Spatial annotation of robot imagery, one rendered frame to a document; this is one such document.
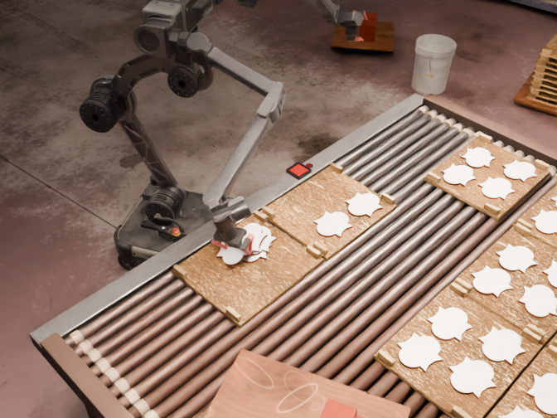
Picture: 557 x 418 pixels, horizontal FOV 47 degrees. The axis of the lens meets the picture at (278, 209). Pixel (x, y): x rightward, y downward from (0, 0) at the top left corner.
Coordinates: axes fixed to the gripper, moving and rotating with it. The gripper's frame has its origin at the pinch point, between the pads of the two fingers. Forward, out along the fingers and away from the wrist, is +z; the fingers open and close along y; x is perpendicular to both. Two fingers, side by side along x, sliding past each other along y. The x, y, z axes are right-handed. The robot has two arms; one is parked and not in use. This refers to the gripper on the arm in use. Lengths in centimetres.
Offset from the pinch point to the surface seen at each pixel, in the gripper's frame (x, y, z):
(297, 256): -7.9, -17.4, 10.1
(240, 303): 18.7, -9.8, 1.6
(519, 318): -12, -92, 26
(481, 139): -103, -58, 43
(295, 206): -31.7, -5.1, 14.0
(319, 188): -45.0, -9.0, 18.3
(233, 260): 4.4, 0.1, 1.0
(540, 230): -55, -91, 36
